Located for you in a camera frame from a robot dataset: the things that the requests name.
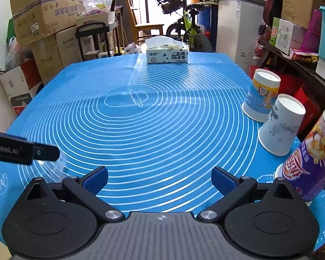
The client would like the large top cardboard box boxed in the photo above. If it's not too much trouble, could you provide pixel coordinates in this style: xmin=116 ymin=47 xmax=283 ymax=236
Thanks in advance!
xmin=10 ymin=0 xmax=83 ymax=48

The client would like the dark wooden shelf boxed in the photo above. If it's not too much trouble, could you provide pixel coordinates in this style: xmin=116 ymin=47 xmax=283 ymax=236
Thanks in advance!
xmin=258 ymin=39 xmax=325 ymax=110

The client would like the lower cardboard box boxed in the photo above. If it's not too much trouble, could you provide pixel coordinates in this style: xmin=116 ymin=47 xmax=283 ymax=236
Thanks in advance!
xmin=30 ymin=26 xmax=94 ymax=85

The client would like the blue yellow paper cup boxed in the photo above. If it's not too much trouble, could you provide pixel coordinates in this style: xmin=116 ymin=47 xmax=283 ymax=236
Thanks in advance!
xmin=241 ymin=68 xmax=281 ymax=123

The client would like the blue silicone baking mat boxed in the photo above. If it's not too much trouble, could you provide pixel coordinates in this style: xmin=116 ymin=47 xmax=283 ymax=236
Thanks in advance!
xmin=0 ymin=53 xmax=325 ymax=259

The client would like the purple milk tea cup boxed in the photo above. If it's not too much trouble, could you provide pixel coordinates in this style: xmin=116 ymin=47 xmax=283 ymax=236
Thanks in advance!
xmin=275 ymin=110 xmax=325 ymax=203

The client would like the white tissue box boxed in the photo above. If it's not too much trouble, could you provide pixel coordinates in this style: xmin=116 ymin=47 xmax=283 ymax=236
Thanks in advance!
xmin=145 ymin=35 xmax=189 ymax=64

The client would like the white grey paper cup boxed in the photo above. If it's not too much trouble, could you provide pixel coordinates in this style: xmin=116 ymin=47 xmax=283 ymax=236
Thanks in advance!
xmin=258 ymin=93 xmax=306 ymax=156

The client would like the green black bicycle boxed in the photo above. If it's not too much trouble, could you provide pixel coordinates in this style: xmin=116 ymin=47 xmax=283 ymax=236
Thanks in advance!
xmin=157 ymin=0 xmax=213 ymax=52

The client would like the white red cardboard box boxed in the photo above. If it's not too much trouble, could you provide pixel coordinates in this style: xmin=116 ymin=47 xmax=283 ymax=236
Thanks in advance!
xmin=0 ymin=58 xmax=44 ymax=116

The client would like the black metal cart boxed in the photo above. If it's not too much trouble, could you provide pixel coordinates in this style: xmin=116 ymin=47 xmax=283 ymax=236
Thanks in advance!
xmin=75 ymin=21 xmax=121 ymax=62

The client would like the wooden chair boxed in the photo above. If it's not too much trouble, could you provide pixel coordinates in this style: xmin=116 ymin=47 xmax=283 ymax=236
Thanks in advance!
xmin=123 ymin=0 xmax=165 ymax=45

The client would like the green white carton box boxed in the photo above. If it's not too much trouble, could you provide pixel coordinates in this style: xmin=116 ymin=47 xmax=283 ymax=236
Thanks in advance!
xmin=270 ymin=18 xmax=306 ymax=55

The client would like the clear plastic cup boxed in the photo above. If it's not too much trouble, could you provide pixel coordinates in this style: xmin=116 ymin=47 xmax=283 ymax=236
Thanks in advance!
xmin=33 ymin=143 xmax=67 ymax=182

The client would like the clear plastic bag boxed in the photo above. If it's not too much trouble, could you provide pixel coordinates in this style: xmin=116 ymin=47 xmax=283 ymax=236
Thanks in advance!
xmin=83 ymin=0 xmax=114 ymax=12

